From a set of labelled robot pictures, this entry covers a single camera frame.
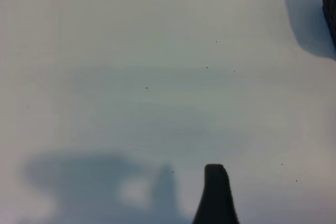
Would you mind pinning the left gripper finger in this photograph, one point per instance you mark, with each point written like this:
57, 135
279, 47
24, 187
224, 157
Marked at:
216, 197

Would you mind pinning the dark brown woven basket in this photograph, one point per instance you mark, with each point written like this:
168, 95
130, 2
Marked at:
330, 6

